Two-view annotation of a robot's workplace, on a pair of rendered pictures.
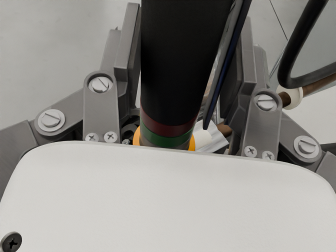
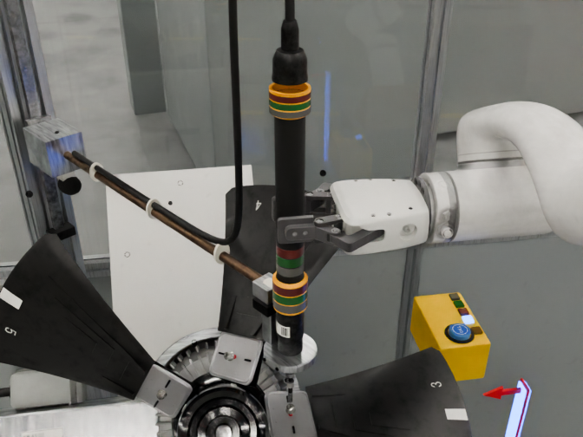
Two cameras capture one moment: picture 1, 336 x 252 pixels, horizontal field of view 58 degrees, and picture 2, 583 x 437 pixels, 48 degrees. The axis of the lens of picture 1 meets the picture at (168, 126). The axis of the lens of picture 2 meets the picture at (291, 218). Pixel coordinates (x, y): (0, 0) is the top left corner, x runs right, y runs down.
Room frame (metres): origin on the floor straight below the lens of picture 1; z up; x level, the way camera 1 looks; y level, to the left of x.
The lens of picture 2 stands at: (0.15, 0.64, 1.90)
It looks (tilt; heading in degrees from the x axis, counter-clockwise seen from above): 31 degrees down; 265
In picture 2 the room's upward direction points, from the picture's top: straight up
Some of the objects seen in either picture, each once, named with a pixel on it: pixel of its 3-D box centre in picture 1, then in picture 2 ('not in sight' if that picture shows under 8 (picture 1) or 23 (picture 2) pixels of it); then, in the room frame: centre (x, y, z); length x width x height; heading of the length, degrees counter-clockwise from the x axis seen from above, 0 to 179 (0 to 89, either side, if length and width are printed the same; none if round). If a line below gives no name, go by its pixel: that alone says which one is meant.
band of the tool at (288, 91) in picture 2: not in sight; (290, 101); (0.10, 0.00, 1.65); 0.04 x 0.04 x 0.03
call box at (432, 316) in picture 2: not in sight; (448, 338); (-0.24, -0.32, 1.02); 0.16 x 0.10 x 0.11; 94
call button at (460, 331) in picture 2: not in sight; (459, 332); (-0.25, -0.27, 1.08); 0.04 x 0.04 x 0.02
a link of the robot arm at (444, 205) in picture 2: not in sight; (433, 208); (-0.07, -0.01, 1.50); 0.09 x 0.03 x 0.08; 94
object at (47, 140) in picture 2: not in sight; (53, 146); (0.49, -0.49, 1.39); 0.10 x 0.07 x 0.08; 129
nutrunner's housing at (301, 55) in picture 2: not in sight; (290, 221); (0.10, 0.00, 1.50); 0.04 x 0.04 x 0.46
